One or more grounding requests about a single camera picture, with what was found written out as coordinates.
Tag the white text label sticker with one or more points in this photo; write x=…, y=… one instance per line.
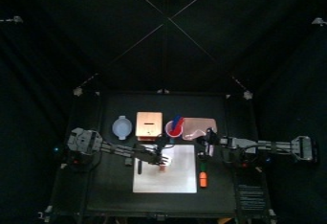
x=251, y=199

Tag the red plastic cup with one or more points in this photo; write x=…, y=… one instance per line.
x=170, y=132

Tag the white cutting board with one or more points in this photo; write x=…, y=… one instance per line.
x=173, y=180

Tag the red toy spoon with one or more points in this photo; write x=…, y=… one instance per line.
x=178, y=126

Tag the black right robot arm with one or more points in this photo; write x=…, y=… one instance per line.
x=272, y=145

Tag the metal frame bracket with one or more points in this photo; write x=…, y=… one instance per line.
x=77, y=91
x=247, y=95
x=317, y=21
x=16, y=19

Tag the blue toy spoon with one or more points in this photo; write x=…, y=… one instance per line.
x=176, y=120

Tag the wooden box with red face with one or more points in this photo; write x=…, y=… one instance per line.
x=148, y=124

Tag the orange and green toy carrot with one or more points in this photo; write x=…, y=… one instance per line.
x=203, y=180

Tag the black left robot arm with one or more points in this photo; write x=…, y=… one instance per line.
x=112, y=148

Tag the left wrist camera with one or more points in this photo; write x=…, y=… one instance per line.
x=161, y=140

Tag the small white block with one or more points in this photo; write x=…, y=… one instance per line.
x=162, y=168

